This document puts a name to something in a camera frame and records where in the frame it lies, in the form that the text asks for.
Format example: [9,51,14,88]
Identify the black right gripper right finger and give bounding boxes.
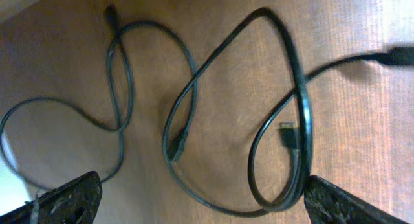
[304,175,405,224]

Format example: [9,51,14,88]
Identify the thick black cable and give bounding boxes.
[161,6,414,218]

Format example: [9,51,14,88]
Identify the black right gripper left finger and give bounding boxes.
[1,171,103,224]

